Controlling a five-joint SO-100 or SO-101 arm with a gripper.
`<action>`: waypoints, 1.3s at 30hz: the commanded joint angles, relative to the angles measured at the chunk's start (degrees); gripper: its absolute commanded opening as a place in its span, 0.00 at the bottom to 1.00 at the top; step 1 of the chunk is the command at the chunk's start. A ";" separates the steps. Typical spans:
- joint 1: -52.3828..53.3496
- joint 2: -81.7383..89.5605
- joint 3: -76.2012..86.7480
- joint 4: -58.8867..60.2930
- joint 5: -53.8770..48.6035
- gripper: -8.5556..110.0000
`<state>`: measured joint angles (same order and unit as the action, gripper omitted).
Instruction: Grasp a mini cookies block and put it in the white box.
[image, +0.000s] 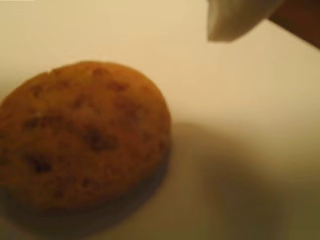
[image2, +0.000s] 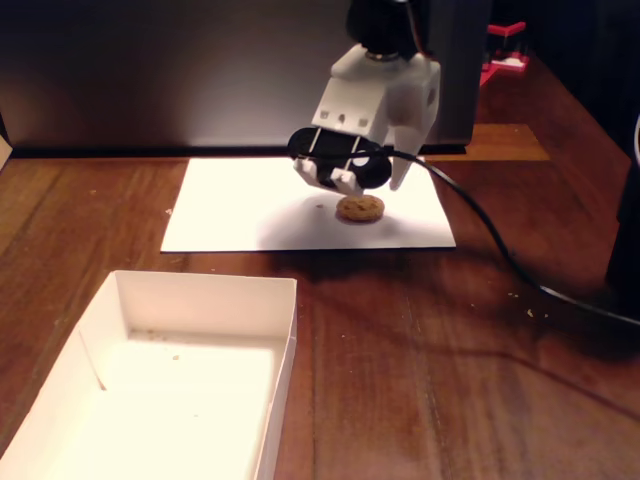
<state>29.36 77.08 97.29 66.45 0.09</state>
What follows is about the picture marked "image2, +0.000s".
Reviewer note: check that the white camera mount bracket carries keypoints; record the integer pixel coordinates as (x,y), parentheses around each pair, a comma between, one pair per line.
(310,170)

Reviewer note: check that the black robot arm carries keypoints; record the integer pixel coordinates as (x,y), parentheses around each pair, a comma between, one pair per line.
(375,25)

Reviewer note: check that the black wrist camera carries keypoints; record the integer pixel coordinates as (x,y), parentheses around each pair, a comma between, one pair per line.
(336,148)

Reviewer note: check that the white paper sheet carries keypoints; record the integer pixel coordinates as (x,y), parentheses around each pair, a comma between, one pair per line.
(225,215)

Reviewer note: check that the red plastic object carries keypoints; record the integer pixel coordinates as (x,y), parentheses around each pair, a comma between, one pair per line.
(510,62)

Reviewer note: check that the white cardboard box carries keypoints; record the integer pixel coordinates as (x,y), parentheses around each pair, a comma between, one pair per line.
(150,400)

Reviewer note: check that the round mini cookie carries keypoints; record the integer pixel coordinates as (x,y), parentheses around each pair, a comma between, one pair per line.
(360,209)

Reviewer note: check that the beige cardboard edge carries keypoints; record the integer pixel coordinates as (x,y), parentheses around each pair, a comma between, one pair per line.
(4,145)

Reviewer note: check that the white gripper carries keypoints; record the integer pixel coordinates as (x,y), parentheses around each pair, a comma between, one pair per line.
(395,97)

